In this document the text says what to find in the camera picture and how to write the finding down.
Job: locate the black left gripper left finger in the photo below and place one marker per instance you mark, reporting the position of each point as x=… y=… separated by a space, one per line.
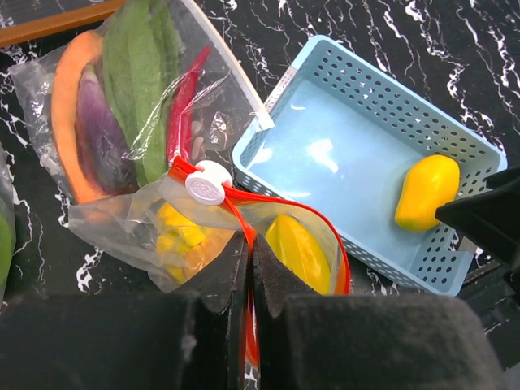
x=191 y=338

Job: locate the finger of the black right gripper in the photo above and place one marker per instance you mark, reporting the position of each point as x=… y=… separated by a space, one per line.
x=490 y=219

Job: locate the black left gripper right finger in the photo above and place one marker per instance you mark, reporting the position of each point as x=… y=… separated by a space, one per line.
x=413 y=341

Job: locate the yellow mango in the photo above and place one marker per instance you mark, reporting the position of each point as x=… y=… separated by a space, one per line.
x=429 y=184

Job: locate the yellow starfruit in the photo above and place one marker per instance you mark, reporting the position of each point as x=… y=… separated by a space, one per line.
x=300 y=252

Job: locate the yellow banana bunch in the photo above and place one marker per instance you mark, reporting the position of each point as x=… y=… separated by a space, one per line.
x=181 y=236

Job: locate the clear bag orange zipper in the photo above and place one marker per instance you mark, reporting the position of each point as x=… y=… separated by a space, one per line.
x=127 y=227
x=7 y=223

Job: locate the purple eggplant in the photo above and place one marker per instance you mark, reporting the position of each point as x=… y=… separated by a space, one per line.
x=101 y=145

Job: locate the red chili pepper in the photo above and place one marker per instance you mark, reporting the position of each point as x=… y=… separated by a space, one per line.
x=179 y=128

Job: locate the white dotted zip bag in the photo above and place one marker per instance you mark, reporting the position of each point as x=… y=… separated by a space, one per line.
x=224 y=106

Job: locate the green leaf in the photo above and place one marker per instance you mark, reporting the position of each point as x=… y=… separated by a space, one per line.
x=140 y=65

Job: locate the light blue plastic basket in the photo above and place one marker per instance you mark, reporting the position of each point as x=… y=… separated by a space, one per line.
x=345 y=135

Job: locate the wooden shelf rack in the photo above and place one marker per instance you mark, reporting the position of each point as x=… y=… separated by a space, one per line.
x=50 y=25

